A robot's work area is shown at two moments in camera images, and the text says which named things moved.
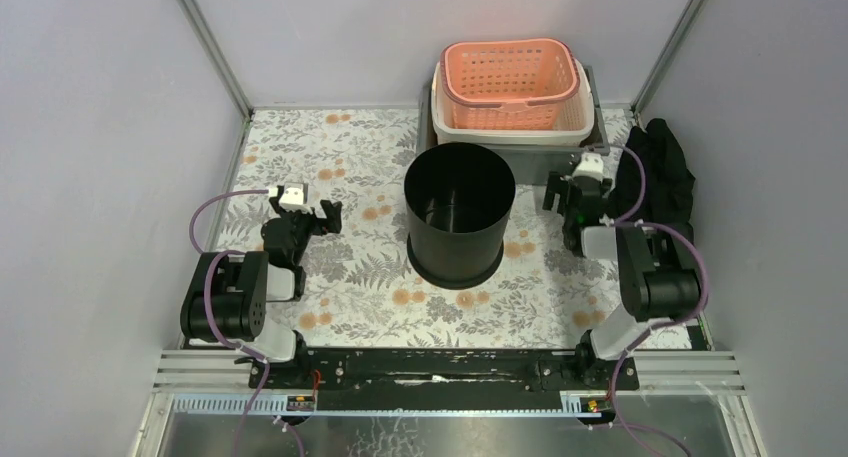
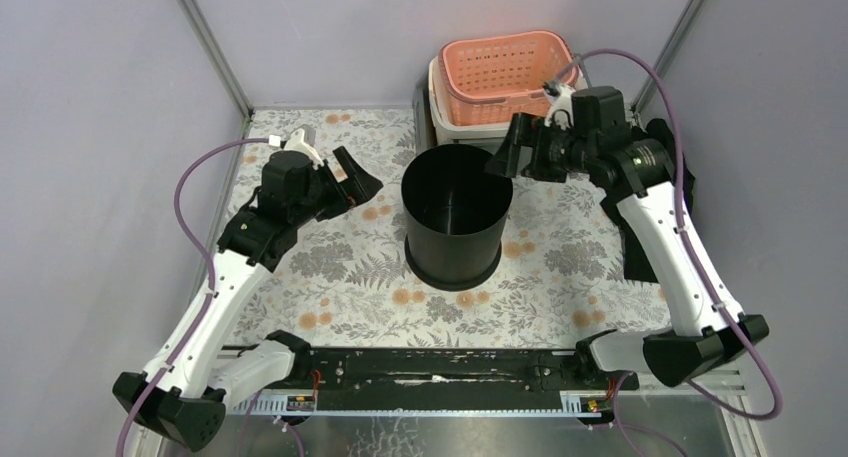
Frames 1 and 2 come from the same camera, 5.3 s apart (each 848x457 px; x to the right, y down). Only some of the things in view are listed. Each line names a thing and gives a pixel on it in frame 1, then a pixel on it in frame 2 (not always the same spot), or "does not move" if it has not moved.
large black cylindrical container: x=458 y=203 does not move
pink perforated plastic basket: x=509 y=84 does not move
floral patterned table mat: x=360 y=289 does not move
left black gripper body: x=304 y=217 -> x=333 y=185
